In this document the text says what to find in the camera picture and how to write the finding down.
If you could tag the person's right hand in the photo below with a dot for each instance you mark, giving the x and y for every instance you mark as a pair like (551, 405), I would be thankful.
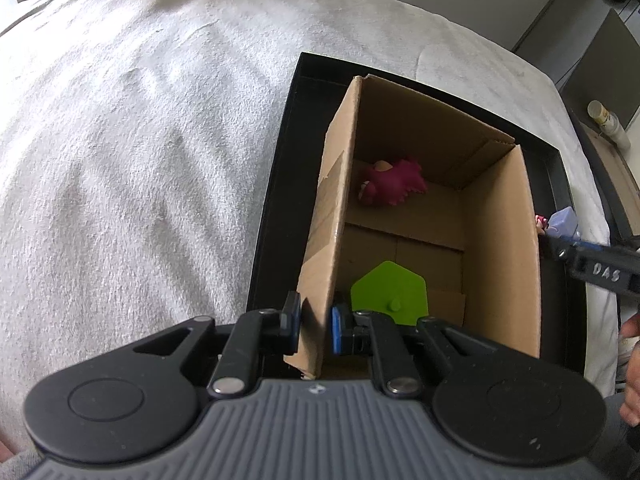
(632, 395)

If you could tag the cardboard box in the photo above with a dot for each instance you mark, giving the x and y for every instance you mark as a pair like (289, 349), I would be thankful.
(505, 260)

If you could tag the green hexagonal toy box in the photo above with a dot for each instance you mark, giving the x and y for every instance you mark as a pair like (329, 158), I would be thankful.
(387, 290)

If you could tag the black shallow tray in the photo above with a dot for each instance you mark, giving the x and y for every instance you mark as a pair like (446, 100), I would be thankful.
(280, 185)

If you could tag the stack of paper cups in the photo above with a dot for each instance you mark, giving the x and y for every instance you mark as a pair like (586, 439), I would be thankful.
(607, 121)

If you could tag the person's beige clothing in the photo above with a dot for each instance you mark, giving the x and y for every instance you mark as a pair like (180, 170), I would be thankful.
(12, 460)

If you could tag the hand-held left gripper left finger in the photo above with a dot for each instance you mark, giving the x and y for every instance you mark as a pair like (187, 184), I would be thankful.
(292, 322)

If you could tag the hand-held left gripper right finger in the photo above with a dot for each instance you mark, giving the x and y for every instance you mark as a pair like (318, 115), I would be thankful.
(338, 330)

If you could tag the magenta bear figurine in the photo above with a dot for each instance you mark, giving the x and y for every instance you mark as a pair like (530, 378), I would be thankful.
(395, 180)

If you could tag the black cabinet with brown top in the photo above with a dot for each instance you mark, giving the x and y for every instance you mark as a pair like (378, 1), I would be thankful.
(607, 165)

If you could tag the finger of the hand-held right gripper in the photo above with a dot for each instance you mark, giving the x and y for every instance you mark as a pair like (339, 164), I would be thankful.
(592, 246)
(556, 255)

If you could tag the lavender block-shaped toy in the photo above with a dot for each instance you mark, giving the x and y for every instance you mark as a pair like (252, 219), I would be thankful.
(562, 222)

